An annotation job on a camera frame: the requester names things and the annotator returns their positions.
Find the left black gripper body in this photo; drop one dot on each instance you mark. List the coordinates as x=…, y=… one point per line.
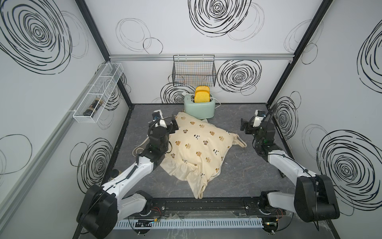
x=168, y=130

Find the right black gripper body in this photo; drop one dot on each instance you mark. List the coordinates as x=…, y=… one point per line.
x=249, y=130

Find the cream animal print pillowcase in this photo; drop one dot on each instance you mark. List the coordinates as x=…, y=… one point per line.
x=198, y=152

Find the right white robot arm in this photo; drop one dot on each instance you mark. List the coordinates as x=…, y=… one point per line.
x=314, y=197

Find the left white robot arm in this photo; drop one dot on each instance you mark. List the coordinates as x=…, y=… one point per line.
x=103, y=206

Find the mint green toaster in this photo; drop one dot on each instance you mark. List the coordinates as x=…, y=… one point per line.
x=199, y=110

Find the yellow toast slice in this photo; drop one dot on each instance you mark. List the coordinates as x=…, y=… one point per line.
x=202, y=94

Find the dark bottle in basket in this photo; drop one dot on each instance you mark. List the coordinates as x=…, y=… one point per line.
x=92, y=109

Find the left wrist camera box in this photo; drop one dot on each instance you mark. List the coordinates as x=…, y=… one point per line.
x=158, y=119

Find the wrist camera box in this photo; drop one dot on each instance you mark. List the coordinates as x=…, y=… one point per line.
x=259, y=116
x=158, y=119

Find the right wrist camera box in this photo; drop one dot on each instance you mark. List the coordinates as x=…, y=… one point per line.
x=259, y=116

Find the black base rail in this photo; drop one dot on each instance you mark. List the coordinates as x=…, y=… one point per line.
x=248, y=206

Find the black wire basket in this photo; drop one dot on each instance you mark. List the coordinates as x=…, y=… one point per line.
x=194, y=70

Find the white wire shelf basket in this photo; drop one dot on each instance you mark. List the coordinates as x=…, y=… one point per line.
x=105, y=88

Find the white slotted cable duct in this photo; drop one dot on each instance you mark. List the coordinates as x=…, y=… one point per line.
x=212, y=223

